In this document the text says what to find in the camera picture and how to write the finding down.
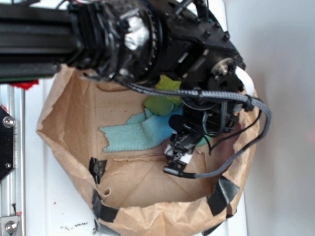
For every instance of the green dimpled ball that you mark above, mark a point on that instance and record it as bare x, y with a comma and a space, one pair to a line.
204, 141

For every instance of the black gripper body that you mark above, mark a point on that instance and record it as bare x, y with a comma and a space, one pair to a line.
206, 116

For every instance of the black corner bracket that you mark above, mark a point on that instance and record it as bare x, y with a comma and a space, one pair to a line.
7, 140

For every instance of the silver corner bracket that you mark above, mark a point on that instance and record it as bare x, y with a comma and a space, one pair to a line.
10, 226

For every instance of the green plush toy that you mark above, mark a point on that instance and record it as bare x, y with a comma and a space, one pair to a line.
161, 105

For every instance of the red plastic part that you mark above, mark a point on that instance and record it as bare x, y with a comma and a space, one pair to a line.
25, 85

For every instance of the light blue cloth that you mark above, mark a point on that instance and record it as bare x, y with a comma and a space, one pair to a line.
142, 131

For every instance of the brown paper bag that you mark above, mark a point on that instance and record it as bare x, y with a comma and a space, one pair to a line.
129, 192

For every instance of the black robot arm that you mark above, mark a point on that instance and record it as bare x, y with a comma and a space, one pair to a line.
158, 47

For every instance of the aluminium frame rail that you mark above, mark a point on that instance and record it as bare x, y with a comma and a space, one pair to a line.
12, 189

